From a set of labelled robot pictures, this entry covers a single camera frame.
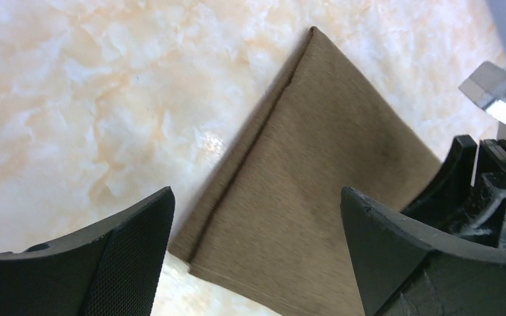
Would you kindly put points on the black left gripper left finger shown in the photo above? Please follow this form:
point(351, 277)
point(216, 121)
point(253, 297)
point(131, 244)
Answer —
point(111, 267)

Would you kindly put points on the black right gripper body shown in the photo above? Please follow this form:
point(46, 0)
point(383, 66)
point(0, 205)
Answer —
point(467, 196)

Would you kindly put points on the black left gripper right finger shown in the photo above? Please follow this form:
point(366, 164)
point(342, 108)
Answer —
point(405, 267)

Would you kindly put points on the brown cloth napkin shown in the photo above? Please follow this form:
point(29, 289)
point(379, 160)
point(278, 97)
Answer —
point(268, 225)

